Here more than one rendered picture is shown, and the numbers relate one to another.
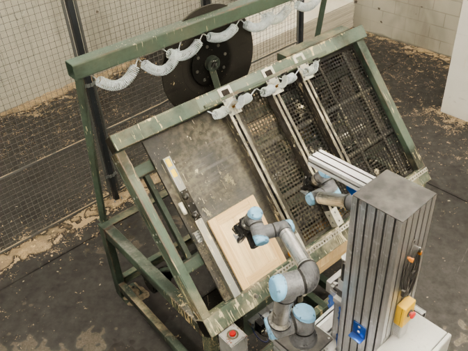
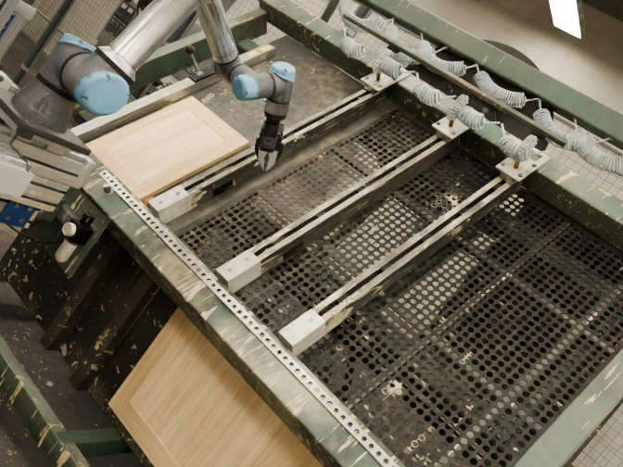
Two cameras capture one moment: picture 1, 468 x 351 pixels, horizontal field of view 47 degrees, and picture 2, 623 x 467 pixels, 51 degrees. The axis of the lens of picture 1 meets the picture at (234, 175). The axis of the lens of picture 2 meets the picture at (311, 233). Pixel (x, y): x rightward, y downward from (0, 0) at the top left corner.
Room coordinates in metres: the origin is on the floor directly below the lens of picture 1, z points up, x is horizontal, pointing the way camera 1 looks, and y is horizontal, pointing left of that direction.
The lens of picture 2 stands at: (2.11, -2.52, 1.41)
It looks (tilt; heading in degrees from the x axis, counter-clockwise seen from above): 7 degrees down; 67
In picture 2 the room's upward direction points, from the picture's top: 37 degrees clockwise
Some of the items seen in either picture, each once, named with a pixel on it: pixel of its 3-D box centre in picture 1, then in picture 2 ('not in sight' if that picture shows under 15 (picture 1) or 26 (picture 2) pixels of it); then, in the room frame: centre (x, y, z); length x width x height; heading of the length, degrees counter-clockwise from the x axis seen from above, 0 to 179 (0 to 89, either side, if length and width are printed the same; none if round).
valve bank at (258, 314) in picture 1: (280, 312); (37, 203); (2.21, -0.24, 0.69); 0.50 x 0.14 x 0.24; 128
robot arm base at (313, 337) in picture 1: (303, 332); not in sight; (1.75, -0.31, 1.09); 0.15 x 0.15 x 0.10
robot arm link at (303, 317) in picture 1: (302, 318); not in sight; (1.75, -0.30, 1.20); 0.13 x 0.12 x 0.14; 105
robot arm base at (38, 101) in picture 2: not in sight; (49, 100); (2.07, -0.69, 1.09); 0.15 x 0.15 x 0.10
